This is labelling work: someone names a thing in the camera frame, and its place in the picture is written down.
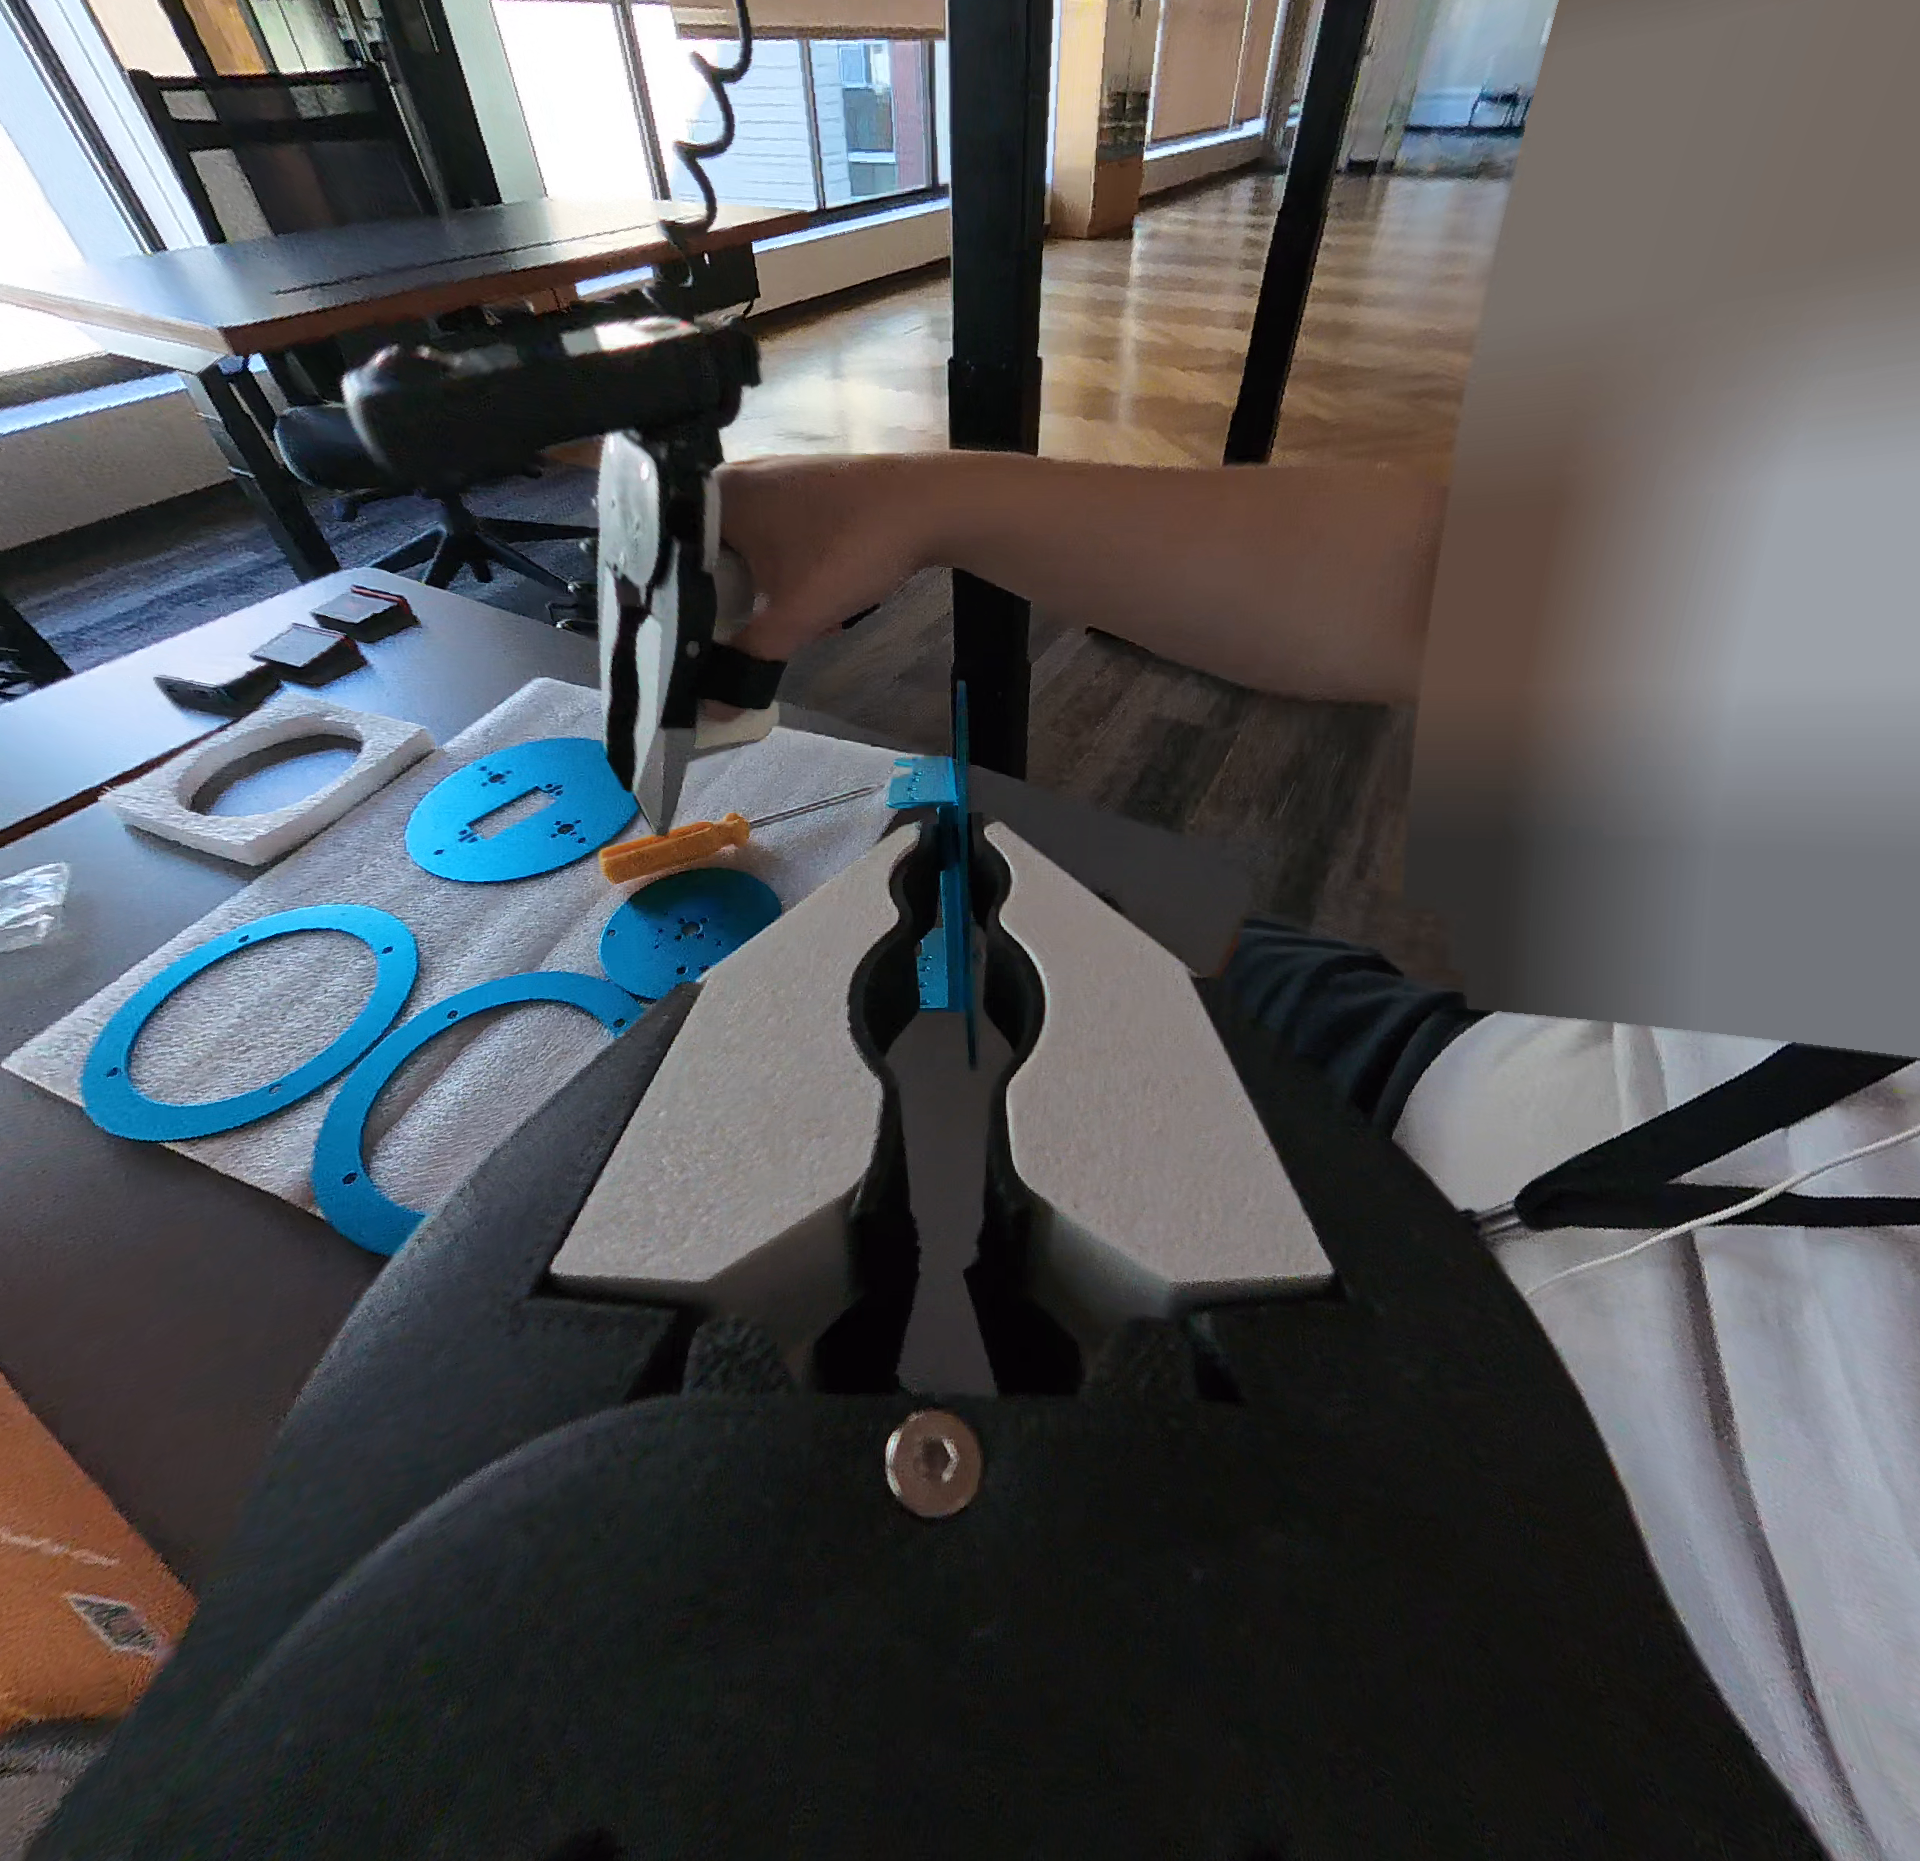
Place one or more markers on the clear plastic bag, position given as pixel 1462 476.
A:
pixel 30 908

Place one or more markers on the grey cloth mat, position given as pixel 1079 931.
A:
pixel 451 923

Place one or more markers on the dark cloth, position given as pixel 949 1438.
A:
pixel 1334 1020

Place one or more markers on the white foam frame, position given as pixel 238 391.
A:
pixel 393 758

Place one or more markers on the person's right hand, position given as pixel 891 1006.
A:
pixel 825 540

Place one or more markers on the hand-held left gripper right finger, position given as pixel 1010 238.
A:
pixel 1154 1127

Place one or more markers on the large window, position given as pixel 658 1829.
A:
pixel 781 106

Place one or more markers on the black chair backrest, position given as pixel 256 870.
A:
pixel 255 103

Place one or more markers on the blue disc with rectangular hole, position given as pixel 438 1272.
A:
pixel 442 841

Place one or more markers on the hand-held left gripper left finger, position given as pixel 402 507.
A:
pixel 734 1127

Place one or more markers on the small blue round disc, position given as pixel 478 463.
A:
pixel 661 946

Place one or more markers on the black office chair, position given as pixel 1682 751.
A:
pixel 323 444

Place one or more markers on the blue metal bracket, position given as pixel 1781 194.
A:
pixel 945 939

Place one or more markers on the orange cardboard box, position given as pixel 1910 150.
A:
pixel 74 1562

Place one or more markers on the wooden pillar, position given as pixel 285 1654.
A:
pixel 1103 121

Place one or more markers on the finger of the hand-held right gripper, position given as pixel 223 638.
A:
pixel 686 617
pixel 630 511

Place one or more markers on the black metal frame post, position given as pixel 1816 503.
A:
pixel 998 317
pixel 1299 240

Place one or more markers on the small black flat part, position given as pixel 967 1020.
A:
pixel 361 613
pixel 309 653
pixel 219 687

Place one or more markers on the person's right forearm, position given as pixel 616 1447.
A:
pixel 1171 557

